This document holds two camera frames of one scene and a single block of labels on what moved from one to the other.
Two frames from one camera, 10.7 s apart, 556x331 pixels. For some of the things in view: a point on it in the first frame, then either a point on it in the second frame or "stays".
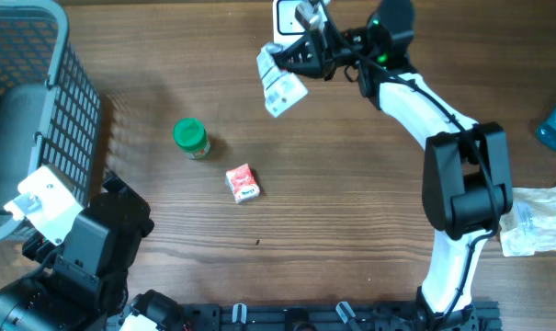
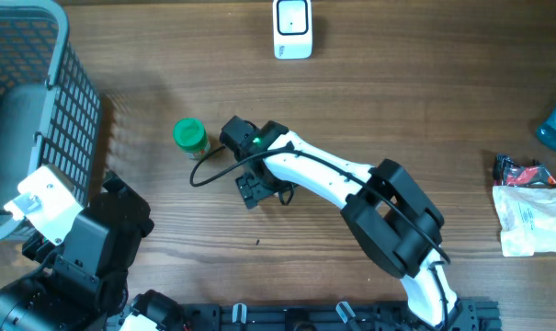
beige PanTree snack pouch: x=538 y=220 stays
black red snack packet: x=281 y=89 to x=506 y=173
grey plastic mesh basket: x=39 y=108 stays
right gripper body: x=338 y=50 to x=249 y=184
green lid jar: x=189 y=134 stays
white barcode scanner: x=287 y=28 stays
